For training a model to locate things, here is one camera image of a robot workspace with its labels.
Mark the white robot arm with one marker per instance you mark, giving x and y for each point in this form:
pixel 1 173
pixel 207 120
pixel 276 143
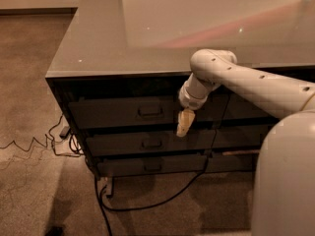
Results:
pixel 284 190

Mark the grey drawer cabinet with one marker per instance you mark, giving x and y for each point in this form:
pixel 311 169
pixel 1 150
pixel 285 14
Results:
pixel 140 48

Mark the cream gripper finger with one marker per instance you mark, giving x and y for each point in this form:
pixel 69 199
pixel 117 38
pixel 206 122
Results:
pixel 185 120

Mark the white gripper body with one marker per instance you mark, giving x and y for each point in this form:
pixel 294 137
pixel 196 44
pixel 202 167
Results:
pixel 188 99

